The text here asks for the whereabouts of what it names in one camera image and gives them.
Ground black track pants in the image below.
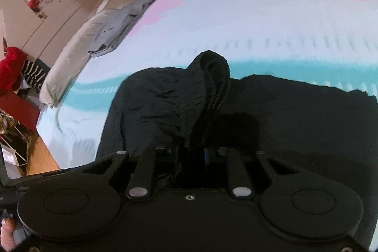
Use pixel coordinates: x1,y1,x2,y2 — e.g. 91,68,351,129
97,51,377,247

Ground person's right hand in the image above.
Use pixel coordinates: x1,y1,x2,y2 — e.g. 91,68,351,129
1,218,17,251

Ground beige pillow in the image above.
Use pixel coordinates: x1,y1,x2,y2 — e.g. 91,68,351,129
39,9,117,107

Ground red cabinet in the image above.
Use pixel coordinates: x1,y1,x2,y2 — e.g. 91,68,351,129
0,90,40,132

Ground black white striped cloth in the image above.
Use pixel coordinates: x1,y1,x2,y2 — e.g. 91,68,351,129
21,60,49,94

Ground folded grey pants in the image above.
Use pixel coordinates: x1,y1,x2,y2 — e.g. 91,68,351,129
88,0,157,58

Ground red cloth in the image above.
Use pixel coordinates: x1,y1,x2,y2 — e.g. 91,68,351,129
1,47,28,95

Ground floral knit bed blanket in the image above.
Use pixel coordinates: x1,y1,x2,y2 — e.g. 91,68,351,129
37,0,377,168

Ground metal wire rack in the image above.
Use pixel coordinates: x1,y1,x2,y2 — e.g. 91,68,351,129
1,110,36,167

